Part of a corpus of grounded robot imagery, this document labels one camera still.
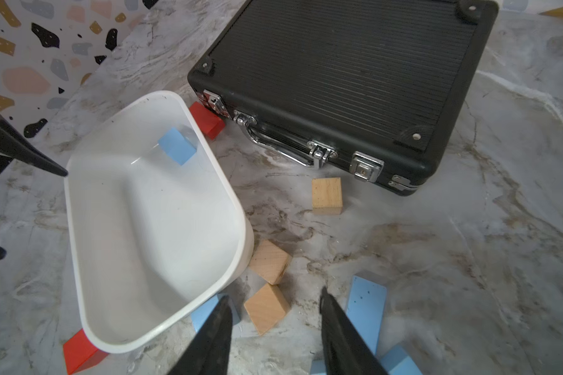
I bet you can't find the blue cube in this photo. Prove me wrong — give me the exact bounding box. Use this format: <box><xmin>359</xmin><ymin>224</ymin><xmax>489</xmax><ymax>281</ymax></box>
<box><xmin>191</xmin><ymin>293</ymin><xmax>240</xmax><ymax>333</ymax></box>
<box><xmin>309</xmin><ymin>359</ymin><xmax>327</xmax><ymax>375</ymax></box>
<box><xmin>379</xmin><ymin>345</ymin><xmax>422</xmax><ymax>375</ymax></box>

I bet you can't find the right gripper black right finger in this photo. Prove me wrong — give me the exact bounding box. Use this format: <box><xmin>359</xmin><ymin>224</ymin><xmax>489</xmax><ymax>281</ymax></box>
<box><xmin>320</xmin><ymin>287</ymin><xmax>388</xmax><ymax>375</ymax></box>

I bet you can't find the red block behind tub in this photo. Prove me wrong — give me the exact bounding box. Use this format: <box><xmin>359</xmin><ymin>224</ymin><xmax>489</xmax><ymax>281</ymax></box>
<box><xmin>189</xmin><ymin>102</ymin><xmax>225</xmax><ymax>141</ymax></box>

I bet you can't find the plain wood cube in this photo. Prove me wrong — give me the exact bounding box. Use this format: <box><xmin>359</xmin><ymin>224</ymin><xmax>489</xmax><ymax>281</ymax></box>
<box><xmin>244</xmin><ymin>284</ymin><xmax>290</xmax><ymax>336</ymax></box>

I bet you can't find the black ribbed carrying case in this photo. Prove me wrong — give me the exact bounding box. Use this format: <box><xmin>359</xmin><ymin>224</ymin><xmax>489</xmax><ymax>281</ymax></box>
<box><xmin>188</xmin><ymin>1</ymin><xmax>499</xmax><ymax>196</ymax></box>

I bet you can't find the white plastic tub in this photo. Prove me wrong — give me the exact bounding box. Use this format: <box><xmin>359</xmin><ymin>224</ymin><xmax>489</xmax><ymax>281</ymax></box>
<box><xmin>64</xmin><ymin>91</ymin><xmax>254</xmax><ymax>353</ymax></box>

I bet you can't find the wood cube near case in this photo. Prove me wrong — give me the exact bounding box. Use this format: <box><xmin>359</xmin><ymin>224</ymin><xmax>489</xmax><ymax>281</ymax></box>
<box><xmin>311</xmin><ymin>177</ymin><xmax>343</xmax><ymax>215</ymax></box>

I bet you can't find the blue cube isolated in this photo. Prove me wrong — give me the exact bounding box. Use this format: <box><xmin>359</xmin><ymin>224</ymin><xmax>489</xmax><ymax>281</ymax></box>
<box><xmin>158</xmin><ymin>128</ymin><xmax>196</xmax><ymax>166</ymax></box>

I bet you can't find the long speckled blue block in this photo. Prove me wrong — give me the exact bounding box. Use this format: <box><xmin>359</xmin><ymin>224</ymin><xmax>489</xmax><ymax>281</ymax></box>
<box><xmin>346</xmin><ymin>276</ymin><xmax>387</xmax><ymax>355</ymax></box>

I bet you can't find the red block near orange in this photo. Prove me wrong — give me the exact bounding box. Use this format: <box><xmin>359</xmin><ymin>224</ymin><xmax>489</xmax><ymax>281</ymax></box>
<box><xmin>63</xmin><ymin>329</ymin><xmax>109</xmax><ymax>375</ymax></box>

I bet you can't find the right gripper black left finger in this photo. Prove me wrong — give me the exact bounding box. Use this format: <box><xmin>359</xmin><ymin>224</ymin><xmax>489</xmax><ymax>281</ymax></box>
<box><xmin>168</xmin><ymin>297</ymin><xmax>234</xmax><ymax>374</ymax></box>

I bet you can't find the wood cube with cross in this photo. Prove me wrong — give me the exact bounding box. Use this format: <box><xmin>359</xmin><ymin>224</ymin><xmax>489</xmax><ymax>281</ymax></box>
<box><xmin>249</xmin><ymin>240</ymin><xmax>292</xmax><ymax>285</ymax></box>

